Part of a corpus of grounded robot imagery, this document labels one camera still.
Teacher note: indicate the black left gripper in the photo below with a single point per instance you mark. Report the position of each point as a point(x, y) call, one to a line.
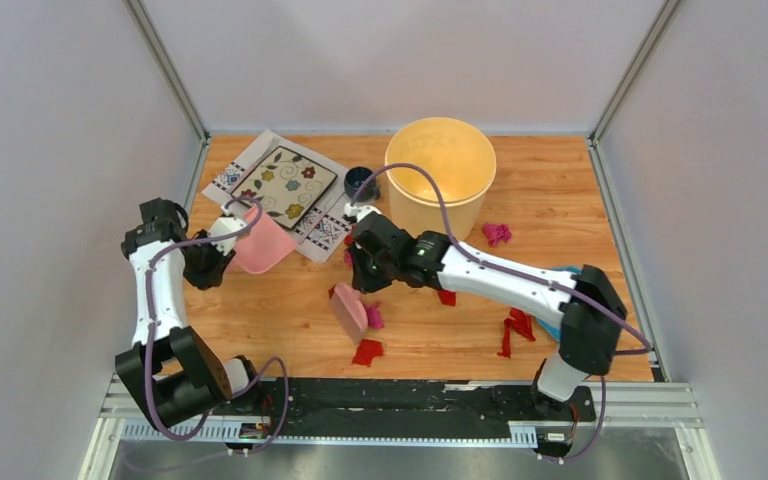
point(213, 277)

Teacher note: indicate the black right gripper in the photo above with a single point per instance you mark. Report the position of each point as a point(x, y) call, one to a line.
point(362, 281)

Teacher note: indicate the magenta paper scrap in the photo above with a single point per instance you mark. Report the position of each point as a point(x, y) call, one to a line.
point(374, 317)
point(495, 234)

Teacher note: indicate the pink hand brush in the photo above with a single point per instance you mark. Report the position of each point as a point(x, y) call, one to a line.
point(345, 302)

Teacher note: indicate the pink dustpan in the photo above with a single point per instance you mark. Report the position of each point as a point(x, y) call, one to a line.
point(266, 244)

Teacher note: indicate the cream plastic bucket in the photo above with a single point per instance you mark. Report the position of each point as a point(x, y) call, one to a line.
point(459, 158)

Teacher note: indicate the red paper scrap long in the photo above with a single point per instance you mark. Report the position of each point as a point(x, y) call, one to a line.
point(517, 322)

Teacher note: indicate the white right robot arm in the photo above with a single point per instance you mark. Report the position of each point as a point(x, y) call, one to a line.
point(583, 306)

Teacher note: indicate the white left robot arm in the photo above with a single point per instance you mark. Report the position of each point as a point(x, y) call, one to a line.
point(169, 370)

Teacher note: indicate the patterned white placemat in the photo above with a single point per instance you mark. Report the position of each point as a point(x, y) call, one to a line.
point(322, 230)

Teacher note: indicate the dark blue cup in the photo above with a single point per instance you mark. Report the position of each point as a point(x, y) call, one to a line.
point(360, 185)

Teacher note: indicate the red paper scrap centre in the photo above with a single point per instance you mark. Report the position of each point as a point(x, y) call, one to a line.
point(447, 298)

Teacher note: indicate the red paper scrap front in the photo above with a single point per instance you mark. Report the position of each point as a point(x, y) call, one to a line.
point(366, 352)

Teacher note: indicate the floral square plate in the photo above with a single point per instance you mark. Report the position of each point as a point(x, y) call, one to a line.
point(287, 184)

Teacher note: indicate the blue polka dot plate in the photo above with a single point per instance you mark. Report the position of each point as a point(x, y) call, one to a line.
point(555, 332)

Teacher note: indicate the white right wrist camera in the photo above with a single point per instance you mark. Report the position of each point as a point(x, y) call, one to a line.
point(353, 213)

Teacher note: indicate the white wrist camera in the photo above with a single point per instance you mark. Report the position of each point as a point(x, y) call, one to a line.
point(227, 230)
point(353, 213)

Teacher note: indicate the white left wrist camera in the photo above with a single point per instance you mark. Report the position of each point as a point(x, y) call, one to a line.
point(227, 230)

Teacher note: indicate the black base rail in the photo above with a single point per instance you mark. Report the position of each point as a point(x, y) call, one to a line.
point(413, 409)

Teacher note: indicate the aluminium frame post left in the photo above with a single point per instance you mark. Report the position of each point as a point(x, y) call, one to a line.
point(147, 29)

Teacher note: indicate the aluminium frame post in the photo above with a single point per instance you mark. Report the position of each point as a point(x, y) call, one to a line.
point(147, 29)
point(640, 58)

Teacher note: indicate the aluminium frame post right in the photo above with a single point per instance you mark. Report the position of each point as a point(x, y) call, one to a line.
point(640, 58)

